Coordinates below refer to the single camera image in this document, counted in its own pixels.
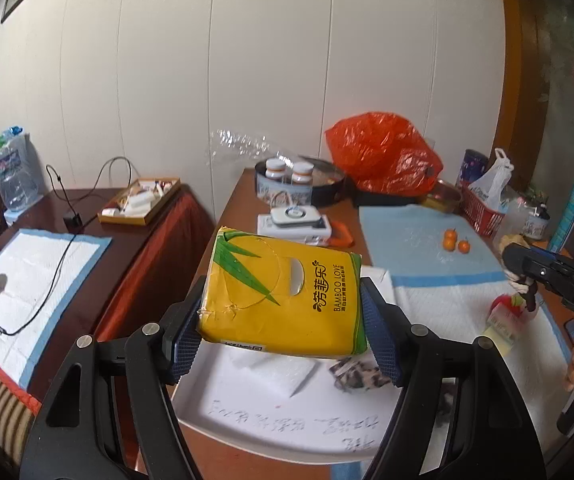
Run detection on leopard print scrunchie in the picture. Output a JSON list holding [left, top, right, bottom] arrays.
[[329, 358, 391, 392]]

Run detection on white plastic bag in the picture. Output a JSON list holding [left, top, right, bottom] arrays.
[[468, 148, 514, 212]]

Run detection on yellow bamboo tissue pack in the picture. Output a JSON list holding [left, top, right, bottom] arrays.
[[198, 226, 367, 359]]

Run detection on light blue mat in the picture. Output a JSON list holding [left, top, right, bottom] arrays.
[[359, 205, 503, 284]]

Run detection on small orange tangerine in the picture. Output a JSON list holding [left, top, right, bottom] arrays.
[[458, 240, 470, 254], [443, 237, 458, 252], [444, 229, 457, 240]]

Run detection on clear plastic cup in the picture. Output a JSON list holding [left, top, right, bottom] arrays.
[[492, 197, 531, 257]]

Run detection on red plush apple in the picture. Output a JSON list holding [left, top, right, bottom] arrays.
[[488, 292, 537, 320]]

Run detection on orange plastic bag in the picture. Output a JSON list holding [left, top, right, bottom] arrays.
[[325, 112, 443, 197]]

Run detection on white stacked boxes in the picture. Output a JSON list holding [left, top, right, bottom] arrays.
[[257, 205, 333, 246]]

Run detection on metal bowl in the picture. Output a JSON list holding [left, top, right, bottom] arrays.
[[419, 179, 462, 214]]

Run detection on white quilted blue-edged pad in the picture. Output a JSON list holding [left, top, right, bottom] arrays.
[[331, 271, 574, 480]]

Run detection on black cable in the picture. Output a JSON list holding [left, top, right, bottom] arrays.
[[0, 155, 141, 337]]

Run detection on orange tool handle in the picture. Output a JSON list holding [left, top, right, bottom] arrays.
[[327, 220, 354, 249]]

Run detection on red plastic basket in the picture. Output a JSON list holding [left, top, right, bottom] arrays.
[[462, 188, 505, 236]]

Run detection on small orange tangerine left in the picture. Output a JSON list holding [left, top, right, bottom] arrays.
[[443, 237, 458, 252]]

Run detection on white pad on side table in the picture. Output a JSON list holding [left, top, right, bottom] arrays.
[[0, 229, 112, 390]]

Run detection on decorated round tin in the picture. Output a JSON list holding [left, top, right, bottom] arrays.
[[521, 204, 550, 240]]

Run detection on yellow green sponge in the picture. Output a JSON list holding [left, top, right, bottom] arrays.
[[483, 304, 526, 358]]

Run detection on wooden tray with items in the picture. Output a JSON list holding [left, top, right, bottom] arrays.
[[97, 178, 181, 226]]

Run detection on white shallow tray box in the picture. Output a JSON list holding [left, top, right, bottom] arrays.
[[171, 263, 449, 463]]

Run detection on small orange tangerine top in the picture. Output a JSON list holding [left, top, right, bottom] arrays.
[[444, 229, 457, 240]]

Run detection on small orange tangerine right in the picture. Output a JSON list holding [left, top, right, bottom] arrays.
[[458, 240, 470, 254]]

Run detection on water jug bottle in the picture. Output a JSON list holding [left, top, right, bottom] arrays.
[[0, 126, 40, 212]]

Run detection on teal tall spray can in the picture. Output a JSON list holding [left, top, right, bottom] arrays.
[[547, 185, 574, 254]]

